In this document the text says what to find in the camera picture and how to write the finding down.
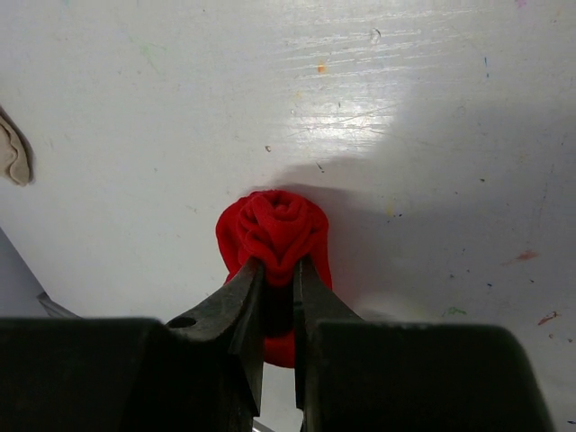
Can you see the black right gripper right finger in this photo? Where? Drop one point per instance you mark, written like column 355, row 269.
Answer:
column 353, row 374

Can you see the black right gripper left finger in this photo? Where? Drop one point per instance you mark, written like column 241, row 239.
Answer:
column 201, row 371

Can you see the red reindeer sock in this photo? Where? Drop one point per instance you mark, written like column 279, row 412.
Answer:
column 278, row 228

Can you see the beige reindeer sock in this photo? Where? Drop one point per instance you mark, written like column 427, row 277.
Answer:
column 16, row 165

